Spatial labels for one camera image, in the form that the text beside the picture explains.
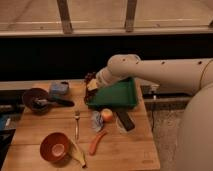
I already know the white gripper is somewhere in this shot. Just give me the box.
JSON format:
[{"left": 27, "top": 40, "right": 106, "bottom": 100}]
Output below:
[{"left": 87, "top": 69, "right": 109, "bottom": 91}]

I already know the dark purple grape bunch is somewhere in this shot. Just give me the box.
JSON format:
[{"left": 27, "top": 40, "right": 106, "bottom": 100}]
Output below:
[{"left": 84, "top": 72, "right": 97, "bottom": 102}]

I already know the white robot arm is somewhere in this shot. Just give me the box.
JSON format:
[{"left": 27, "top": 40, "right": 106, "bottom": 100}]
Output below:
[{"left": 86, "top": 54, "right": 213, "bottom": 171}]

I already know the green plastic tray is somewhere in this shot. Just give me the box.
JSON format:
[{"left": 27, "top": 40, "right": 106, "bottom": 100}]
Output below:
[{"left": 86, "top": 78, "right": 138, "bottom": 109}]

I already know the silver fork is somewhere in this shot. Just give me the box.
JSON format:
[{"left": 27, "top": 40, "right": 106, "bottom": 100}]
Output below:
[{"left": 75, "top": 111, "right": 80, "bottom": 140}]

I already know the blue sponge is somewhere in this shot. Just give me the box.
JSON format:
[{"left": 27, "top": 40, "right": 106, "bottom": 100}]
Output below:
[{"left": 49, "top": 82, "right": 69, "bottom": 95}]

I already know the orange-yellow apple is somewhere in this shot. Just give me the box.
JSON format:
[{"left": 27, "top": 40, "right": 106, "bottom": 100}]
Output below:
[{"left": 101, "top": 108, "right": 113, "bottom": 122}]

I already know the black rectangular block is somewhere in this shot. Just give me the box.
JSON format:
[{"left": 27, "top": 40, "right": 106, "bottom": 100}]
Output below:
[{"left": 116, "top": 111, "right": 135, "bottom": 131}]

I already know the orange carrot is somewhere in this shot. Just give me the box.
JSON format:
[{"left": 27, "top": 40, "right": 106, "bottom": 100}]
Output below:
[{"left": 89, "top": 130, "right": 107, "bottom": 155}]

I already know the dark purple bowl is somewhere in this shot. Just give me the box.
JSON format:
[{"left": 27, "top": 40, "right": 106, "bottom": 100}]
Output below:
[{"left": 22, "top": 88, "right": 49, "bottom": 113}]

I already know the yellow banana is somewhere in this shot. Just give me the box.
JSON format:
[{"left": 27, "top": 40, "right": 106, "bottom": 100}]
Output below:
[{"left": 69, "top": 140, "right": 86, "bottom": 168}]

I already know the red-brown bowl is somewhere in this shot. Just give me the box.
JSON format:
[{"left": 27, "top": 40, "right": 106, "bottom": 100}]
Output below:
[{"left": 40, "top": 132, "right": 70, "bottom": 163}]

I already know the black-handled utensil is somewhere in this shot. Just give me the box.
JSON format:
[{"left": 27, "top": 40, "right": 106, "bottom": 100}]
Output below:
[{"left": 33, "top": 98, "right": 75, "bottom": 107}]

